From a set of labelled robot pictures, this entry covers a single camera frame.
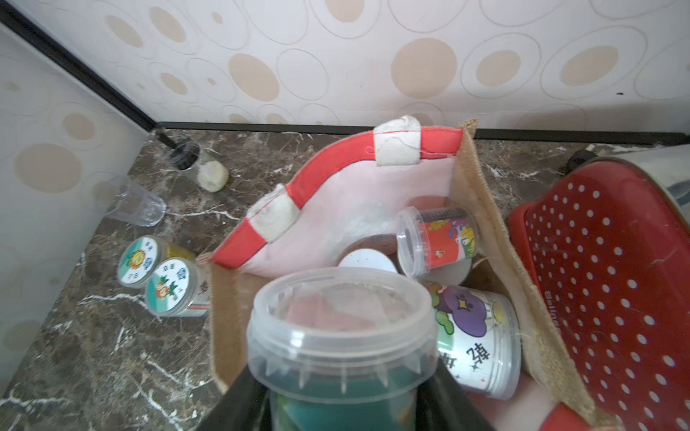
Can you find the wide jar purple flower label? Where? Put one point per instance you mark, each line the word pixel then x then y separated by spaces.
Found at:
pixel 478 339

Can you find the wide jar dark lid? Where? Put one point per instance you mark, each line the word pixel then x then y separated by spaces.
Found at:
pixel 380 252

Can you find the seed jar sunflower label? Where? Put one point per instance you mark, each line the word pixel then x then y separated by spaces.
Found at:
pixel 142 256

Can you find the wide jar pineapple lid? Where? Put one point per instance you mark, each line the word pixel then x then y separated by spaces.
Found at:
pixel 179 288

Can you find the small jar red label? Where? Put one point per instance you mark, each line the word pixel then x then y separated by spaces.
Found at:
pixel 433 238

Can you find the glass sugar jar black lid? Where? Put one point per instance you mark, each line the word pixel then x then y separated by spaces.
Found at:
pixel 190 159

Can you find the clear plastic cup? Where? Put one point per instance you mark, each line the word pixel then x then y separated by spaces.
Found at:
pixel 122 199

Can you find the red silver toaster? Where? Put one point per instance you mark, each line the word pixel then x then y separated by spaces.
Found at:
pixel 608 249

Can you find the seed jar green label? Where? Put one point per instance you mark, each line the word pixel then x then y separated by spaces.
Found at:
pixel 343 348

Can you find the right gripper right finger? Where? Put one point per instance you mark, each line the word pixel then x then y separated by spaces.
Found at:
pixel 442 404

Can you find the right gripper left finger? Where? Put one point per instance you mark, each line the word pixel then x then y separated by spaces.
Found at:
pixel 244 407

